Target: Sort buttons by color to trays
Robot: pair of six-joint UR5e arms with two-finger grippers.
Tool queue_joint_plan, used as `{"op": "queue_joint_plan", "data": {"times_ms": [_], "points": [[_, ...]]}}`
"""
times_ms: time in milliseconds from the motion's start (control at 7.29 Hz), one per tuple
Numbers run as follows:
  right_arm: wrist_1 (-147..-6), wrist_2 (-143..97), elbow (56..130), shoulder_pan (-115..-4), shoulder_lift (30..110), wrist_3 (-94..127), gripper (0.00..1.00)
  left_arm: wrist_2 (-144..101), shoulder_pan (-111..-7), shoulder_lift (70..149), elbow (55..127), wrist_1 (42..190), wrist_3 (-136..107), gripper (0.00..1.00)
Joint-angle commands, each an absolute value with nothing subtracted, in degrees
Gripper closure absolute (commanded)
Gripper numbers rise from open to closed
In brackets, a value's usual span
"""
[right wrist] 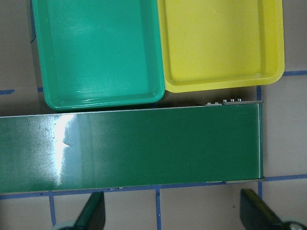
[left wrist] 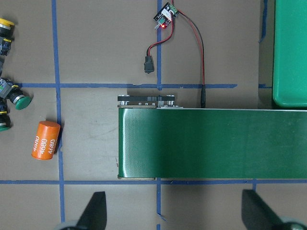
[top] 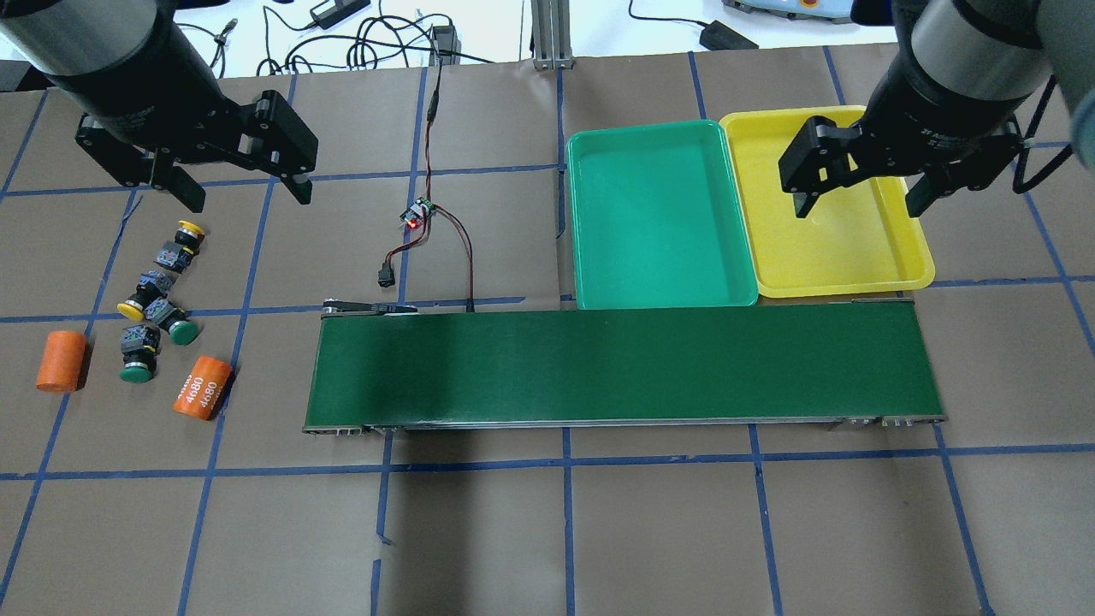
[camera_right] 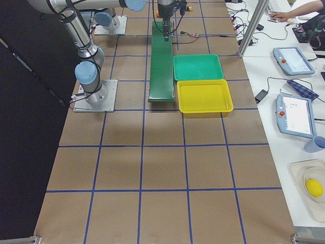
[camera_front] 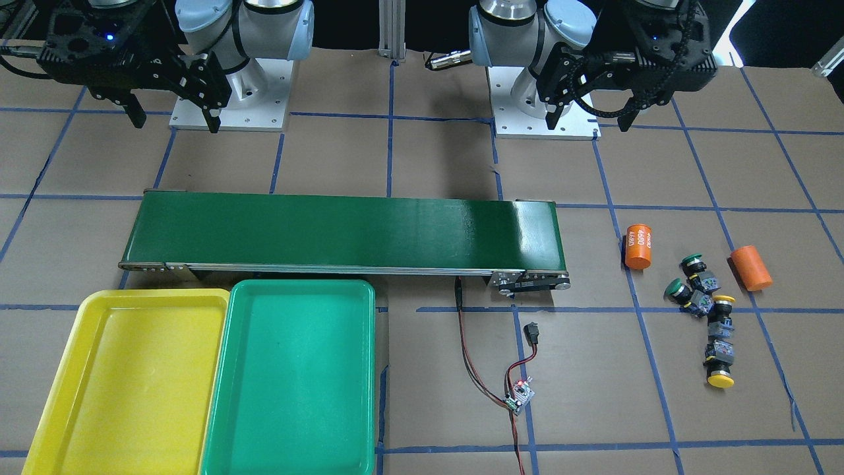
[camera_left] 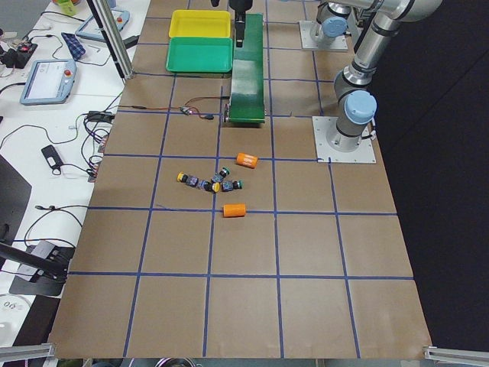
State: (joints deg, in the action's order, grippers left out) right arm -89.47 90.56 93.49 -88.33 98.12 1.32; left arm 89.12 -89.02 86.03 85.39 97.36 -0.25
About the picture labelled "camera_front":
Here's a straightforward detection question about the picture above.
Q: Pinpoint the plain orange cylinder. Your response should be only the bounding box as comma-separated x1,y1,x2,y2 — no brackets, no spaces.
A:
729,245,773,292

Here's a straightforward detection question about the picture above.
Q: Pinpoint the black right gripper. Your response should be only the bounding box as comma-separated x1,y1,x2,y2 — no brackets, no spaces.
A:
36,1,231,133

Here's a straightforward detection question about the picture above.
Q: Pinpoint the yellow plastic tray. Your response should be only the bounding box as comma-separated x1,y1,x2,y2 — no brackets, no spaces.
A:
23,289,229,474

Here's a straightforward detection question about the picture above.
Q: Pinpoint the yellow push button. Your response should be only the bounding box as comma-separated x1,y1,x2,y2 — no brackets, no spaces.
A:
703,339,735,390
706,295,735,340

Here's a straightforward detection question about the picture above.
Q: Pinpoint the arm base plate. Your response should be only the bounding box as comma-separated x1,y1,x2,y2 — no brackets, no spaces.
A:
487,63,601,141
169,59,295,132

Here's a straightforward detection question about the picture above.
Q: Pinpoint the green push button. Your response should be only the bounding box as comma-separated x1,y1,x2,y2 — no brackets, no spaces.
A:
664,278,713,317
679,253,721,295

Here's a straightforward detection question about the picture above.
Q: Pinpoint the aluminium frame post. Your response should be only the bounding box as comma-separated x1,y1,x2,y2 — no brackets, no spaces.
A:
377,0,406,63

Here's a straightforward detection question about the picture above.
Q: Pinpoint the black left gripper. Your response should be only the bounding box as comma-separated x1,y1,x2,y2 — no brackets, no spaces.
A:
537,1,717,132

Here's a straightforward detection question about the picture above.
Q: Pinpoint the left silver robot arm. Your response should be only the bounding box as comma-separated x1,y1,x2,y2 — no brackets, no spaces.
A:
425,1,717,131

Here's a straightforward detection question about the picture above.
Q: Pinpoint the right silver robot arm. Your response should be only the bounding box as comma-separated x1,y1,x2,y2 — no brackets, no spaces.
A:
34,1,315,133

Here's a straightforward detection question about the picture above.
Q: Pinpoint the green conveyor belt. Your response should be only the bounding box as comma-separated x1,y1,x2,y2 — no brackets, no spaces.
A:
119,190,570,296

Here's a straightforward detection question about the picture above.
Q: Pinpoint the orange cylinder with white text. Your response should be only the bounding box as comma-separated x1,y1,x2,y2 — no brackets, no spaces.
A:
624,224,652,270

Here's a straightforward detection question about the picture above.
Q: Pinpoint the green plastic tray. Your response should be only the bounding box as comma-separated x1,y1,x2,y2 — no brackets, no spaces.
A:
200,280,376,474

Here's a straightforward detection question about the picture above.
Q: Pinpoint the small motor controller board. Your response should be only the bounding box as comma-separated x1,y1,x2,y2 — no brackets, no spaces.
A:
504,377,535,416

